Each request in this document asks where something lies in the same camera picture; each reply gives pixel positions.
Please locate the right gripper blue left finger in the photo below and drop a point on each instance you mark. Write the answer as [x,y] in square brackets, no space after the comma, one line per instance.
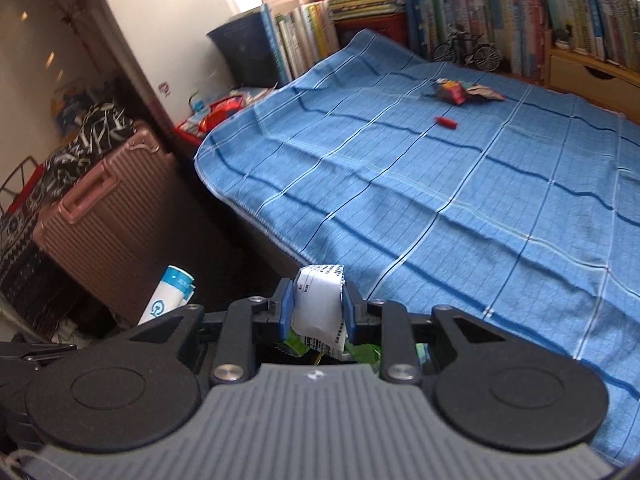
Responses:
[272,316]

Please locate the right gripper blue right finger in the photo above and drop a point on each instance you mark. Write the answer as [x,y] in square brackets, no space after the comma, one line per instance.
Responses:
[362,318]

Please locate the white printed paper wrapper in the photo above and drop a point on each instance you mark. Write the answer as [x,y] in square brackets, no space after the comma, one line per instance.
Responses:
[318,312]

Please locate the rice snack packet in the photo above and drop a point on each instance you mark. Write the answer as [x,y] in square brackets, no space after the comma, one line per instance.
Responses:
[481,92]

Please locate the green plastic wrapper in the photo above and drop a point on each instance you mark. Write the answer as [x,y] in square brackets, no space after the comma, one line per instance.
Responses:
[298,346]

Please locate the white blue rolled tube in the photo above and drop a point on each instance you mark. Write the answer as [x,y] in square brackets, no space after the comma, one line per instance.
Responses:
[174,290]

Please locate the blue striped tablecloth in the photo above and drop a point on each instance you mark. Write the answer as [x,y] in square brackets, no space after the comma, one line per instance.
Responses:
[526,214]

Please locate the pink rose gold suitcase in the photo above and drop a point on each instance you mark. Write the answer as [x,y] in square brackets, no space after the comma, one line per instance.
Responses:
[121,225]

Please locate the red plastic bag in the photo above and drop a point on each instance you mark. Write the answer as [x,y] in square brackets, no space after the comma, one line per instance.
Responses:
[201,123]

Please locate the red small cap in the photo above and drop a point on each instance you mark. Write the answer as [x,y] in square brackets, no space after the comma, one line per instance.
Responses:
[446,122]

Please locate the dark colourful snack wrapper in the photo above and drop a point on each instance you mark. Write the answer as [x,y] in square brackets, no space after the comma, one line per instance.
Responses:
[449,91]

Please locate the dark blue waste bin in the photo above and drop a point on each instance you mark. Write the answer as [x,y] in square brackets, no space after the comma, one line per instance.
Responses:
[244,44]

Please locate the miniature black bicycle model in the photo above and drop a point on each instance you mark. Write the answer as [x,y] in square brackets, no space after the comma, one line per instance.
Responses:
[468,50]

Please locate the red storage box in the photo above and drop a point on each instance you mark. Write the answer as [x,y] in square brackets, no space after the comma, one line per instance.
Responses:
[392,26]

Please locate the wooden desk drawer organizer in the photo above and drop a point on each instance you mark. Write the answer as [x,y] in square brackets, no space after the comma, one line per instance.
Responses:
[604,84]

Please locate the small cat figurine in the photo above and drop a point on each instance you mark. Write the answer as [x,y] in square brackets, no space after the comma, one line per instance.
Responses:
[562,38]

